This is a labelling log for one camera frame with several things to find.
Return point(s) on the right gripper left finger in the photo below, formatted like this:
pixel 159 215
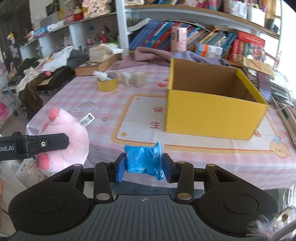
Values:
pixel 107 173

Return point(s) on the dark grey garment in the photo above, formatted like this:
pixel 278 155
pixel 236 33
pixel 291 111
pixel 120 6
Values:
pixel 76 58

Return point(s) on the orange white box lower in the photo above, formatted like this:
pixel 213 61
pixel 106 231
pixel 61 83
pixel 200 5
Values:
pixel 208 54

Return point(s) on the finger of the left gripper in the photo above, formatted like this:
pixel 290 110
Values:
pixel 46 143

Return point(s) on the beige tissue pack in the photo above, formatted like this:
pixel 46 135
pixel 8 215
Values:
pixel 102 52

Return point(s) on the wooden chess box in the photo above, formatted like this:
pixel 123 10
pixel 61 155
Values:
pixel 88 67

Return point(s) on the blue packet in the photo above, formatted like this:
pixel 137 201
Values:
pixel 145 160

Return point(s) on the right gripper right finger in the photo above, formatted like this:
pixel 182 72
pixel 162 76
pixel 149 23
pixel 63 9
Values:
pixel 181 173

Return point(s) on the yellow cardboard box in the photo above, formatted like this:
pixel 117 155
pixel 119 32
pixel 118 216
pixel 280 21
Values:
pixel 212 101

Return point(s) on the white bookshelf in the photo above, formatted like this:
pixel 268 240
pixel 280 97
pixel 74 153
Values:
pixel 121 24

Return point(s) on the pink purple scarf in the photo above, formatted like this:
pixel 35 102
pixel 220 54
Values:
pixel 162 57

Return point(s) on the yellow tape roll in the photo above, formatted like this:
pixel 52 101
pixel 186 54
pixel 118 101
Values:
pixel 109 84

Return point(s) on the red thick dictionary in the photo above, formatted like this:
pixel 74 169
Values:
pixel 246 45

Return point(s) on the pink cylindrical device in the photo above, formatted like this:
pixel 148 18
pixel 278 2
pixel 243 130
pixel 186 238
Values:
pixel 178 39

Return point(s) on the black smartphone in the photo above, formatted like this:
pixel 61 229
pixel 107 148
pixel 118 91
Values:
pixel 264 86

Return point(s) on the beige staple box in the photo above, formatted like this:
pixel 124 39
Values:
pixel 139 79

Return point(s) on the white shirt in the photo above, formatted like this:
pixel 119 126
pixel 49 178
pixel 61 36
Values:
pixel 53 68

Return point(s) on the orange white box upper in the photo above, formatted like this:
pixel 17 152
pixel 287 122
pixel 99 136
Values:
pixel 200 47

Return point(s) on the brown paper envelope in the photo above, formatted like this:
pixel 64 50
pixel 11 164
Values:
pixel 257 66

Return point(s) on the pink checkered tablecloth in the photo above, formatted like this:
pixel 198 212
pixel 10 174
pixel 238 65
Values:
pixel 136 117

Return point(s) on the orange white box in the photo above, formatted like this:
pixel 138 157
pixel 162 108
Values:
pixel 200 47
pixel 208 54

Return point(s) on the pink plush toy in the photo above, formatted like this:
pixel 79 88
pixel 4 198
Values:
pixel 60 121

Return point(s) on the white spray bottle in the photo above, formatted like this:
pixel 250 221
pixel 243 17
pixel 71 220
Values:
pixel 101 76

